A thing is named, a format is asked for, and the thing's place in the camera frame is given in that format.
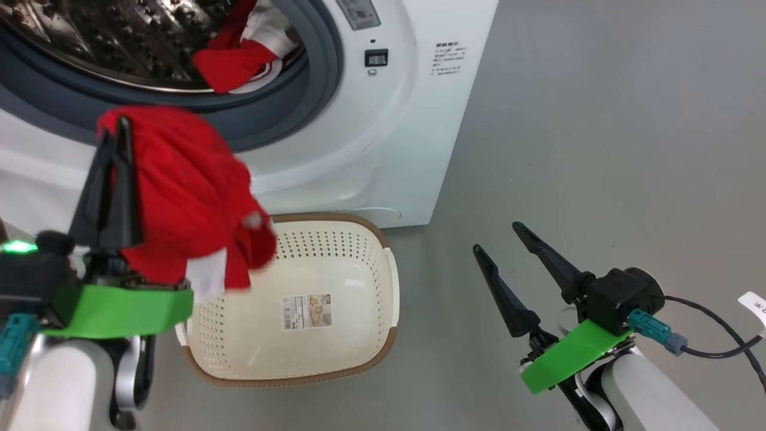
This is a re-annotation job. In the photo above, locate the grey rubber door seal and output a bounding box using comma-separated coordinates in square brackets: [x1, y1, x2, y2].
[0, 0, 345, 153]

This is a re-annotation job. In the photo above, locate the thin black connector cable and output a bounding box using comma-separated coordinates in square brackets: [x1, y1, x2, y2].
[682, 332, 766, 360]

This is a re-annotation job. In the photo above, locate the white washing machine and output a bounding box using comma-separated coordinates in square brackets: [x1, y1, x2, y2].
[0, 0, 499, 237]

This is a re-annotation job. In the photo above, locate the teal cable connector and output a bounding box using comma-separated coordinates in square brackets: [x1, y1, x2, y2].
[0, 313, 39, 399]
[628, 309, 689, 357]

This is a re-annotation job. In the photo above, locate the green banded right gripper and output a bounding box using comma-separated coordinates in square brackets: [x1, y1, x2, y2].
[473, 221, 634, 396]

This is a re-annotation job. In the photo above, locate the paper basket label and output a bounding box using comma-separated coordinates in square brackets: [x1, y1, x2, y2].
[281, 293, 333, 332]

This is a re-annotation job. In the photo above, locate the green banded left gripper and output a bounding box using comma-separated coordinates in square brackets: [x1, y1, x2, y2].
[42, 117, 194, 340]

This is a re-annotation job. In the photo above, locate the teal right cable connector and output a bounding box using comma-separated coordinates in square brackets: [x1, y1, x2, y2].
[628, 309, 689, 357]

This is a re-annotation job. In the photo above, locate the red garment with white patch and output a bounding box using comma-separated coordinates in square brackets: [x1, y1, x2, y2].
[98, 106, 279, 292]

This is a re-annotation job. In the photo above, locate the red garment with white stripes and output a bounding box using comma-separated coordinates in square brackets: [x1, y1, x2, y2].
[191, 0, 282, 95]

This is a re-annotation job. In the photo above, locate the steel washing machine drum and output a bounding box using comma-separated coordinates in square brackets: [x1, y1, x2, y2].
[0, 0, 306, 93]

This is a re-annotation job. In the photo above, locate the thin black camera cable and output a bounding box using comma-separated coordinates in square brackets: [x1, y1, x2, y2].
[663, 295, 766, 393]

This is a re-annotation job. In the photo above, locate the round white filter cover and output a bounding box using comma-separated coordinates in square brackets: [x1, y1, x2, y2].
[353, 207, 403, 228]

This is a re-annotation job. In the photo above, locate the cream laundry basket brown rim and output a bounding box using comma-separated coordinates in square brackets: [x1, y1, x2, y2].
[175, 213, 400, 388]

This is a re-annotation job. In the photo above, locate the teal left cable connector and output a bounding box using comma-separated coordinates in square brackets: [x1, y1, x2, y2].
[0, 313, 39, 399]

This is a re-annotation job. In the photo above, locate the white cable tag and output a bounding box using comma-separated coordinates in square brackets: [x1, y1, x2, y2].
[737, 292, 766, 336]

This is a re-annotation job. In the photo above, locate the grey warning sticker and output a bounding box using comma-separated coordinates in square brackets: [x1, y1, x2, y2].
[335, 0, 382, 31]

